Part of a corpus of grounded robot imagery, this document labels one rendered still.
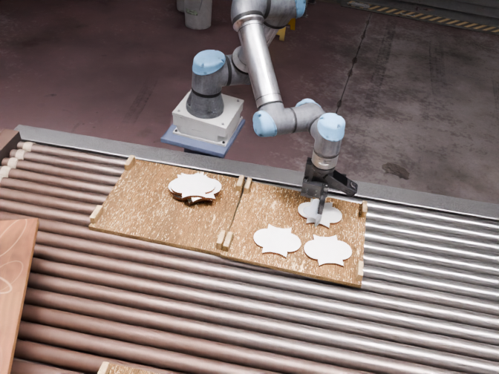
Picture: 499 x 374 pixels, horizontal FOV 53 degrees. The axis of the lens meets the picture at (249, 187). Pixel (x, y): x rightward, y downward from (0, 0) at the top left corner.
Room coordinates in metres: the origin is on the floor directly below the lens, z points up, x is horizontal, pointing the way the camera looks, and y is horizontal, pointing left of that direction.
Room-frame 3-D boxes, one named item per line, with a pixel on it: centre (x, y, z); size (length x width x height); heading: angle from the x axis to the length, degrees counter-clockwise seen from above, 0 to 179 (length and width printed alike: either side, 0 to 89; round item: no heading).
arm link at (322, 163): (1.17, -0.21, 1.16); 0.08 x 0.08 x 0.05
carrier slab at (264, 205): (1.11, -0.17, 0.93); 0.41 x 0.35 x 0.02; 81
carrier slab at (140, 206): (1.17, 0.24, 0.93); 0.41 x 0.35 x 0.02; 82
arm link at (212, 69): (1.70, 0.19, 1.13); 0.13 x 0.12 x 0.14; 116
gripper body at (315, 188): (1.18, -0.21, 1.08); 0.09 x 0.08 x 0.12; 81
